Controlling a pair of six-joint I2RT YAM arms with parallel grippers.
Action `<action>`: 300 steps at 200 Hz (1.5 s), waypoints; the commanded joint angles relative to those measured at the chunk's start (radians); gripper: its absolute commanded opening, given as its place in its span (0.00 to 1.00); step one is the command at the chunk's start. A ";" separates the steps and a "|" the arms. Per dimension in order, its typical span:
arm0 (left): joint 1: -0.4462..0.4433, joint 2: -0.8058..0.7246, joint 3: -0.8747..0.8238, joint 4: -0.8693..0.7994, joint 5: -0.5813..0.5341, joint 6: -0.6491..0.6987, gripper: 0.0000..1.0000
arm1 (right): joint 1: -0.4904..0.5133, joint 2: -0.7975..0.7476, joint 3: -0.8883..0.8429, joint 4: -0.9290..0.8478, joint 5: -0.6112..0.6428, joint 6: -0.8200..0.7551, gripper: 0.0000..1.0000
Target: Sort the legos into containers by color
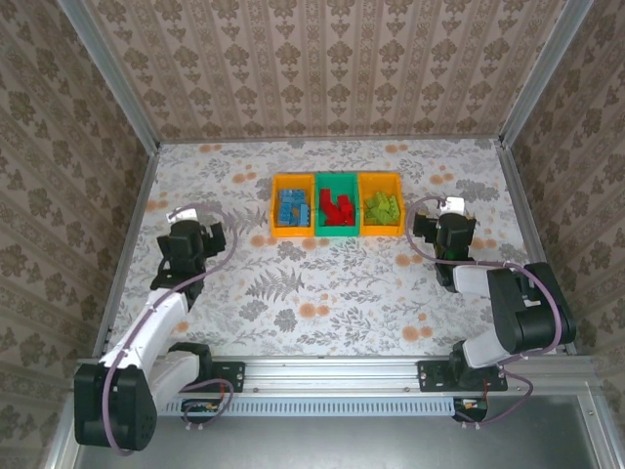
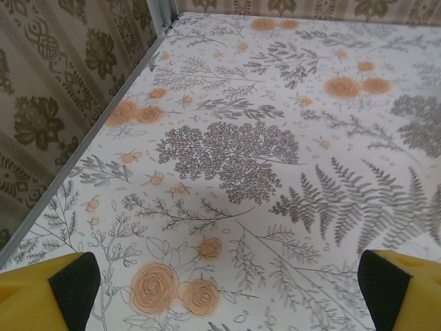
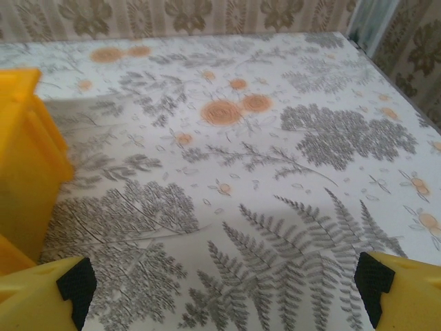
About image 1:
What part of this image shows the orange plastic bin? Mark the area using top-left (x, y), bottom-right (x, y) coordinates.
top-left (357, 171), bottom-right (404, 237)
top-left (271, 173), bottom-right (317, 239)

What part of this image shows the green plastic bin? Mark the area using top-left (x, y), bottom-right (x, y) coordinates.
top-left (313, 171), bottom-right (361, 238)

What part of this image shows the floral table cover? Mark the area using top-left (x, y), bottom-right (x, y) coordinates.
top-left (104, 139), bottom-right (561, 358)

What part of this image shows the small connector board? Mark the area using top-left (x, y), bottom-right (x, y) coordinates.
top-left (181, 398), bottom-right (222, 425)
top-left (452, 397), bottom-right (490, 424)

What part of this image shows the aluminium front beam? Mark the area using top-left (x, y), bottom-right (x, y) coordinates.
top-left (72, 355), bottom-right (600, 392)

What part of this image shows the grey metal sheet panel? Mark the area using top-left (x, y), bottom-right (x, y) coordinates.
top-left (72, 395), bottom-right (604, 469)

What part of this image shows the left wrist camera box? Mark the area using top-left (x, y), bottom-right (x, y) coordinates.
top-left (167, 206), bottom-right (200, 225)

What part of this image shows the aluminium table side rail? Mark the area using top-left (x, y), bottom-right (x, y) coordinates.
top-left (92, 144), bottom-right (161, 358)
top-left (492, 139), bottom-right (578, 356)

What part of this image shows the aluminium table back rail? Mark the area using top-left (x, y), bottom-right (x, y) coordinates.
top-left (156, 134), bottom-right (500, 145)

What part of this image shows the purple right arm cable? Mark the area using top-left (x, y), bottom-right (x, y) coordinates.
top-left (406, 194), bottom-right (563, 431)

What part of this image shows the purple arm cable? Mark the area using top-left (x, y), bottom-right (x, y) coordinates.
top-left (102, 202), bottom-right (240, 456)
top-left (406, 194), bottom-right (563, 431)

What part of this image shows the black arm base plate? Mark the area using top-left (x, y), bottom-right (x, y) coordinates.
top-left (417, 360), bottom-right (509, 394)
top-left (160, 360), bottom-right (246, 394)

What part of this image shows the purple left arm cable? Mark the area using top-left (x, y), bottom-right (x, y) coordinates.
top-left (102, 202), bottom-right (240, 456)

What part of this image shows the aluminium frame post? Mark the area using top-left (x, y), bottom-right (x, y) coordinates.
top-left (56, 0), bottom-right (162, 153)
top-left (497, 0), bottom-right (597, 148)

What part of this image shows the white slotted cable duct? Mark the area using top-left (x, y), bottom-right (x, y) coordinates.
top-left (156, 396), bottom-right (458, 418)

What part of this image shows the aluminium lower frame bar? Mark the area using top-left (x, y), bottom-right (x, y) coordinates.
top-left (578, 390), bottom-right (617, 469)
top-left (46, 388), bottom-right (93, 469)

